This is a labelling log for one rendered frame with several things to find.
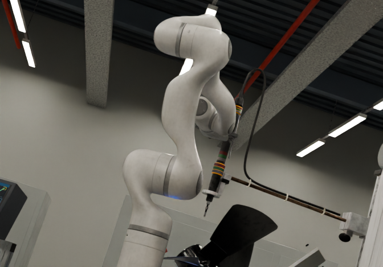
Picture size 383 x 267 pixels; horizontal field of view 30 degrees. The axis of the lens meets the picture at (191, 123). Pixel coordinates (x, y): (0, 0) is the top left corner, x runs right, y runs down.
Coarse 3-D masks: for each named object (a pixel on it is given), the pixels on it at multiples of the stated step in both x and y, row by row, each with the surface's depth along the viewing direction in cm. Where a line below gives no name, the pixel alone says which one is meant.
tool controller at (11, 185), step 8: (0, 184) 251; (8, 184) 251; (16, 184) 251; (0, 192) 250; (8, 192) 249; (16, 192) 252; (0, 200) 248; (8, 200) 248; (16, 200) 253; (24, 200) 257; (0, 208) 246; (8, 208) 249; (16, 208) 254; (0, 216) 245; (8, 216) 250; (16, 216) 255; (0, 224) 246; (8, 224) 251; (0, 232) 247; (8, 232) 252
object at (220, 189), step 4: (224, 176) 273; (228, 176) 273; (220, 180) 274; (224, 180) 272; (228, 180) 273; (220, 184) 272; (224, 184) 272; (220, 188) 272; (204, 192) 270; (208, 192) 269; (212, 192) 268; (216, 192) 269; (220, 192) 271; (216, 196) 271
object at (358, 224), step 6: (342, 216) 291; (348, 216) 287; (354, 216) 285; (360, 216) 286; (342, 222) 290; (348, 222) 285; (354, 222) 285; (360, 222) 286; (366, 222) 287; (342, 228) 288; (348, 228) 284; (354, 228) 285; (360, 228) 285; (366, 228) 286; (354, 234) 291; (360, 234) 286
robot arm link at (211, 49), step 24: (192, 24) 204; (192, 48) 201; (216, 48) 199; (192, 72) 201; (216, 72) 204; (168, 96) 202; (192, 96) 201; (168, 120) 202; (192, 120) 203; (192, 144) 202; (168, 168) 200; (192, 168) 200; (168, 192) 201; (192, 192) 201
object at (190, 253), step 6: (192, 246) 272; (198, 246) 274; (180, 252) 272; (186, 252) 271; (192, 252) 270; (198, 252) 271; (198, 258) 269; (204, 258) 270; (180, 264) 271; (204, 264) 270
